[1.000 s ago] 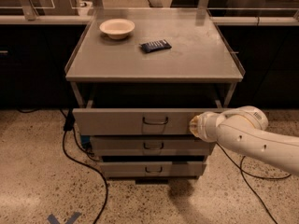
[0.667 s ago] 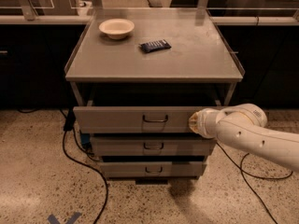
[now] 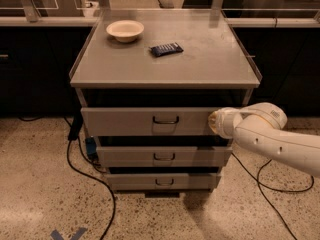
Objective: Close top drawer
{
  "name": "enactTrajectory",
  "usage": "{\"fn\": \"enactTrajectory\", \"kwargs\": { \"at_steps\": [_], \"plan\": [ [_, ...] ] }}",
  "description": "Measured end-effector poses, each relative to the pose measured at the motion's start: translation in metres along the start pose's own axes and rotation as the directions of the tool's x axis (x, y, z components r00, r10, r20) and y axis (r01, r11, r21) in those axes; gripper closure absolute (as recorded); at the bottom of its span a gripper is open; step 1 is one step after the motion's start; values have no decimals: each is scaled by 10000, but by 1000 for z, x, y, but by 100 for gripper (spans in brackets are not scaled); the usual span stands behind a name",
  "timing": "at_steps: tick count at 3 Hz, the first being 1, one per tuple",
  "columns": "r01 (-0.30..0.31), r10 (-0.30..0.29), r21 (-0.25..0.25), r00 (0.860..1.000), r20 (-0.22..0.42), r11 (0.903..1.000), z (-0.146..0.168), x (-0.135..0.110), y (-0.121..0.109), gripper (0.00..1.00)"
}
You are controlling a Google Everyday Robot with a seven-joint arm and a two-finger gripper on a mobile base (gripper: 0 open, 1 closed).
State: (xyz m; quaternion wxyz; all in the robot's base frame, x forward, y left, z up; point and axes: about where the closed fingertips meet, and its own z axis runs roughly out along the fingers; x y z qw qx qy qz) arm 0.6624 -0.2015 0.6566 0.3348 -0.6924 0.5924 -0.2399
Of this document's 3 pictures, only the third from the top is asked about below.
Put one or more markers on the padded gripper body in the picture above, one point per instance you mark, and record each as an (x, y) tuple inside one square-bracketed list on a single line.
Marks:
[(224, 123)]

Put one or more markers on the grey top drawer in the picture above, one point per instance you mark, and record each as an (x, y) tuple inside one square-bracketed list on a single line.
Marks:
[(131, 121)]

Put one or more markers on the blue snack packet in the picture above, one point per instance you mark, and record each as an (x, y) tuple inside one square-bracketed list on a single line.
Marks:
[(166, 49)]

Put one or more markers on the metal top drawer handle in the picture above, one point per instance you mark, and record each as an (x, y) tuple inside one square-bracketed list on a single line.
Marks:
[(155, 120)]

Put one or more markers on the grey middle drawer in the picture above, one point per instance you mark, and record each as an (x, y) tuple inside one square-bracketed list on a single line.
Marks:
[(169, 156)]

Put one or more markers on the long background counter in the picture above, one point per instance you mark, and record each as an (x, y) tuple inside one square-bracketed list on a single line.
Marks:
[(296, 19)]

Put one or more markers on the blue tape cross mark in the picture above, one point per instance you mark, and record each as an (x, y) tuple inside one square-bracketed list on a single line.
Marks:
[(76, 235)]

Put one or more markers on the grey drawer cabinet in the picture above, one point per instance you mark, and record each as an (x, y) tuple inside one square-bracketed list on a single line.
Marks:
[(213, 71)]

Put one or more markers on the grey drawer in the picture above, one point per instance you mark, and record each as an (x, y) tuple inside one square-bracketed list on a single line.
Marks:
[(131, 121), (169, 156), (175, 181)]

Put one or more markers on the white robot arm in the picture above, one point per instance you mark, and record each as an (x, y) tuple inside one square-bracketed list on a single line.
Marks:
[(259, 129)]

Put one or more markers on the black power adapter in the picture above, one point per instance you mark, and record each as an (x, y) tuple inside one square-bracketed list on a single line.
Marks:
[(75, 128)]

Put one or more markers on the grey bottom drawer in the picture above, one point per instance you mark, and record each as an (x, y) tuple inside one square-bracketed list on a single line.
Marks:
[(175, 181)]

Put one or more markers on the white bowl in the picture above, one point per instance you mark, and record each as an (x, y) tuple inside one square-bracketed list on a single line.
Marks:
[(125, 31)]

